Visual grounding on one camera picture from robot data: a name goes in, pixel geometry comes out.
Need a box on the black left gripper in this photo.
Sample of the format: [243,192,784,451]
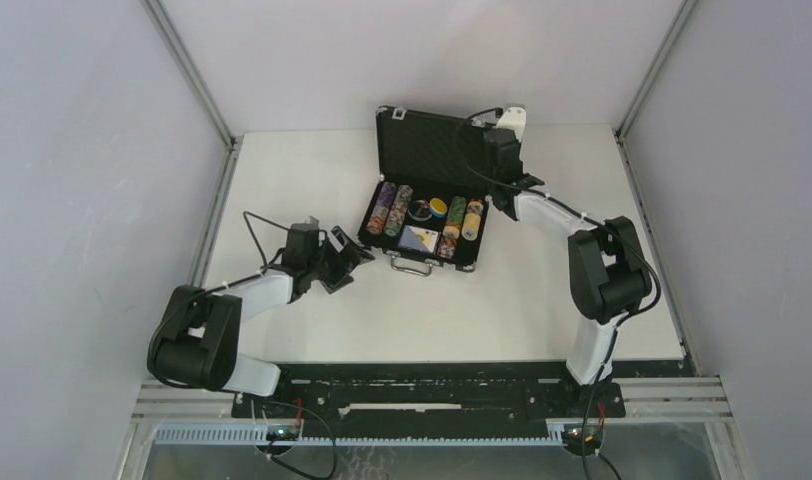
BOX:
[306,227,374,294]

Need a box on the yellow blue chip stack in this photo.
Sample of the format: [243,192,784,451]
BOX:
[461,199,484,241]

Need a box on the playing card deck box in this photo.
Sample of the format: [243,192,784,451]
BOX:
[398,225,441,255]

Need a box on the yellow round button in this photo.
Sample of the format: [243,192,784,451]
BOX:
[428,198,448,212]

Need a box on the green yellow chip stack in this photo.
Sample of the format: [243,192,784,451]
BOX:
[442,196,467,240]

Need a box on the black poker set case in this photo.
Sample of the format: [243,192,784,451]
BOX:
[358,106,496,273]

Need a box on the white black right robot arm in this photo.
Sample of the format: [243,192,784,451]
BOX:
[358,121,661,416]

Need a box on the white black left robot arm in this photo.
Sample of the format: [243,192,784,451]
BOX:
[146,220,374,417]

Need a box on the purple orange chip stack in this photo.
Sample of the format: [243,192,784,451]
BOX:
[365,182,397,235]

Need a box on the orange blue chip stack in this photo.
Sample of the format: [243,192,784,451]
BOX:
[436,237,457,259]

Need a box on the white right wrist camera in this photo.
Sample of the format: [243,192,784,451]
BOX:
[495,104,527,143]

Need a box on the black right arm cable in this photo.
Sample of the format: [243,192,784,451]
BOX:
[452,107,664,480]

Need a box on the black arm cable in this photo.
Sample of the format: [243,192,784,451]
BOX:
[452,107,664,480]
[242,211,291,270]

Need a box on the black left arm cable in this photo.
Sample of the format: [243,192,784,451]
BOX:
[242,211,291,270]

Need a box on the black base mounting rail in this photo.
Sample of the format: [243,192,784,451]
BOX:
[231,361,627,440]

